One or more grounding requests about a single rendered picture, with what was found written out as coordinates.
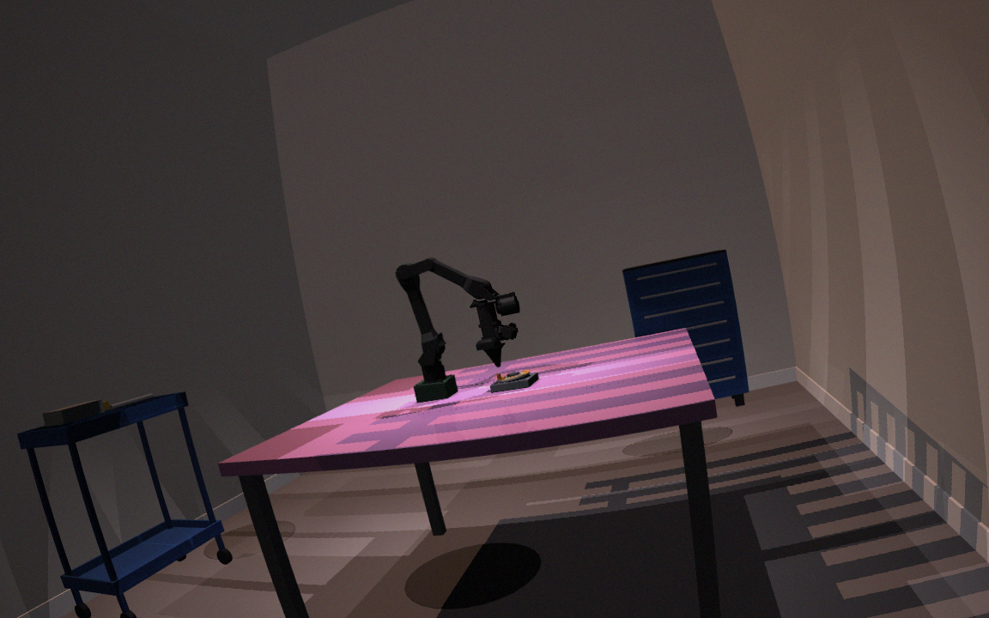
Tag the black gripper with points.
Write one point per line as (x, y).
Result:
(490, 343)

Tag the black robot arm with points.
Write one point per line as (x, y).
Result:
(433, 345)

